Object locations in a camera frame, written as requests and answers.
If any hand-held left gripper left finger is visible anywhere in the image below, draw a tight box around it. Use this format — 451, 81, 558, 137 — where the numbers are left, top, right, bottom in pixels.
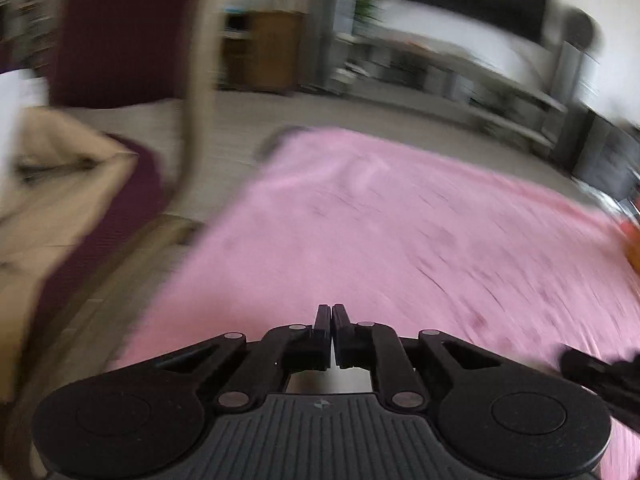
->
150, 304, 332, 412

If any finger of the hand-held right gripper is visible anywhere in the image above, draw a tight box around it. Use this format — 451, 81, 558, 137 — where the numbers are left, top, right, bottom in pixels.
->
560, 345, 640, 431

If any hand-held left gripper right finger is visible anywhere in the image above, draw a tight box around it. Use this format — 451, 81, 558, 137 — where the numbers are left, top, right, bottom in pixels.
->
332, 304, 501, 412

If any pink printed blanket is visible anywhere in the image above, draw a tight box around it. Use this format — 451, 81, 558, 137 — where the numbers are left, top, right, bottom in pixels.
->
112, 127, 640, 480

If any orange juice bottle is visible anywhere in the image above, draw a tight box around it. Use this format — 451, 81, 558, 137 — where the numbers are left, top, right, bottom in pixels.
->
622, 220, 640, 273

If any dark cabinet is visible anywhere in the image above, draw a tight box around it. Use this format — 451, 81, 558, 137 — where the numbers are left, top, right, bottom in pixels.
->
575, 110, 640, 201

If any metal television stand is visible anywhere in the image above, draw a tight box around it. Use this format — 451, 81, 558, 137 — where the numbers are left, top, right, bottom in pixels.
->
335, 30, 571, 156

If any wooden cabinet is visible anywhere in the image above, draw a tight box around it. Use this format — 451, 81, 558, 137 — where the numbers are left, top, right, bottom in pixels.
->
220, 7, 306, 93

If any beige cloth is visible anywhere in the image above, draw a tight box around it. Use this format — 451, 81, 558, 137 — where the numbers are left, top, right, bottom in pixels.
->
0, 107, 138, 401

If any green potted plant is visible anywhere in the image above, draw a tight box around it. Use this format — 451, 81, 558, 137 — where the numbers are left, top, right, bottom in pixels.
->
357, 0, 383, 31

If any maroon banquet chair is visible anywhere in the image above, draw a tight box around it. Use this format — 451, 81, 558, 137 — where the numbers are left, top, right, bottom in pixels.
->
0, 0, 223, 480

